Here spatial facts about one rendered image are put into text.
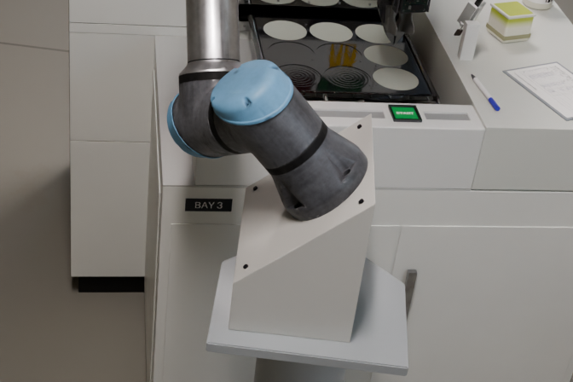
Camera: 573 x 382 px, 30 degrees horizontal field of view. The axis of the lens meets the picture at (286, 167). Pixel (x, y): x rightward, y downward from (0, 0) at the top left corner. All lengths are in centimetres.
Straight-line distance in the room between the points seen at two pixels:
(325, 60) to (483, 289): 60
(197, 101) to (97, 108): 100
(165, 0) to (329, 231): 108
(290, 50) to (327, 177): 81
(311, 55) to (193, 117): 73
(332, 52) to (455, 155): 45
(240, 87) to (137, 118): 112
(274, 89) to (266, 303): 34
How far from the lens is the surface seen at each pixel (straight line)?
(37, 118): 382
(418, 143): 206
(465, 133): 208
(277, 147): 159
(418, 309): 232
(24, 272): 313
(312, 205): 163
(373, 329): 177
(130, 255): 294
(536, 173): 218
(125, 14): 255
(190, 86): 170
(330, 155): 163
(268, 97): 157
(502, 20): 242
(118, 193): 281
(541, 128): 213
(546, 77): 232
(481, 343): 243
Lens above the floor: 198
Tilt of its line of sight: 33 degrees down
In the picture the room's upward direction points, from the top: 7 degrees clockwise
